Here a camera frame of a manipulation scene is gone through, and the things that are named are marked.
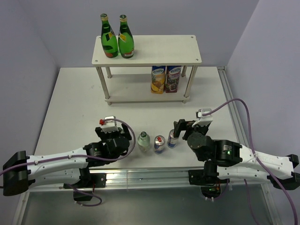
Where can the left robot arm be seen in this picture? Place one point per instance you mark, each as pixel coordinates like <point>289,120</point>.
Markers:
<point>22,172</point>

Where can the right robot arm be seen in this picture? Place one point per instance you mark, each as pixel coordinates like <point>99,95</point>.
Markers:
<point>227,160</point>

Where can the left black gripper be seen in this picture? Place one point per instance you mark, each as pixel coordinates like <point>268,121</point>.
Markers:
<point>103,135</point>

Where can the aluminium front rail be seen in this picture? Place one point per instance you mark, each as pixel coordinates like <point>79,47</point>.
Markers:
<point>140,178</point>

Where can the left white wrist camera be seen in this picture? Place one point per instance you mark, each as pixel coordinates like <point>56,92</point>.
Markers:
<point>108,124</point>

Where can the purple grape juice carton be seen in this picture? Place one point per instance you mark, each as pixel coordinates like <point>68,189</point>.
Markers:
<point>172,78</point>

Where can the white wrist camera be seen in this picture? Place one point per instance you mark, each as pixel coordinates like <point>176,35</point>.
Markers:
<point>108,124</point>
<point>203,121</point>

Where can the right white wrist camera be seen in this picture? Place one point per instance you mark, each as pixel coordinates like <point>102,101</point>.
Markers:
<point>203,121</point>

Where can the aluminium side rail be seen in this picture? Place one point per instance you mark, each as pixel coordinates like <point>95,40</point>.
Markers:
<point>239,129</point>

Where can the green glass bottle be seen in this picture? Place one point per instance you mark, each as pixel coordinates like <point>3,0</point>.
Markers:
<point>125,39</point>
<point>108,38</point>

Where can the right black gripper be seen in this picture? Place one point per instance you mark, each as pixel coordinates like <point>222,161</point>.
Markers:
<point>182,124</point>

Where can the yellow pineapple juice carton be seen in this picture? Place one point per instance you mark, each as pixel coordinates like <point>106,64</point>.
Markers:
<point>158,79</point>

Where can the white two-tier shelf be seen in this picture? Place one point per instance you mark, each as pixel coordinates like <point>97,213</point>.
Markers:
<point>128,80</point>

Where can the blue silver energy drink can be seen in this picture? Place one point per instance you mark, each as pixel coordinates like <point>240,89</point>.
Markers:
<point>159,144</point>

